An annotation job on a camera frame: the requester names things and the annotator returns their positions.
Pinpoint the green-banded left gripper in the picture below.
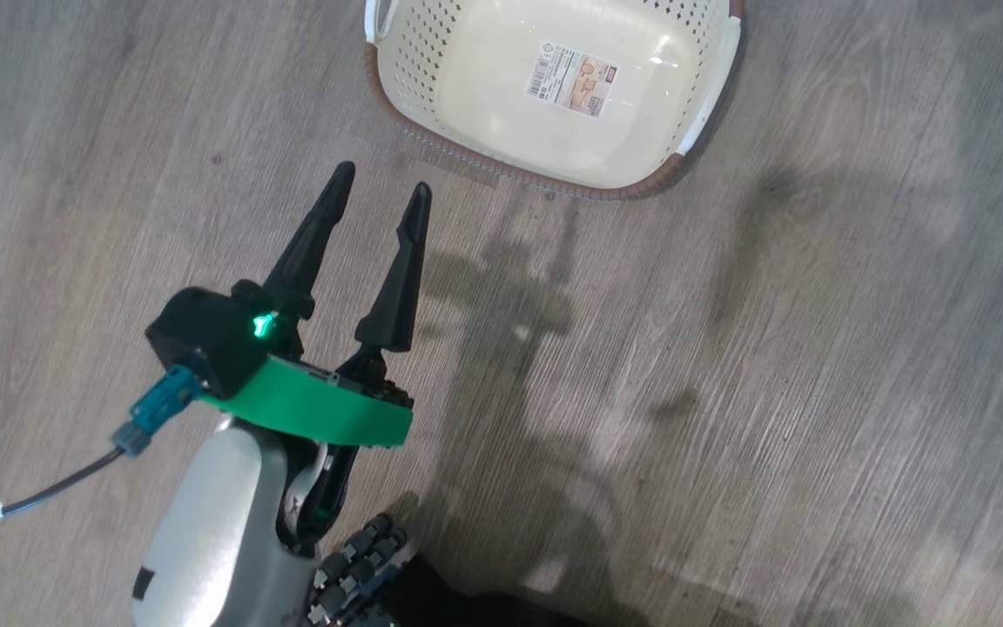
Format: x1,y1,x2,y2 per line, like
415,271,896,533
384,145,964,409
200,160,434,558

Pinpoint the black roller omni wheel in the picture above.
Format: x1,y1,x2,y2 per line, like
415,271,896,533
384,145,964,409
306,514,420,627

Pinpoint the basket product label sticker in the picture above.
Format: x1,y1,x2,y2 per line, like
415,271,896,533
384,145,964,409
526,39,620,118

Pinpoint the white perforated laundry basket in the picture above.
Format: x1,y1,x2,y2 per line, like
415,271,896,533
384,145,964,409
362,0,746,201

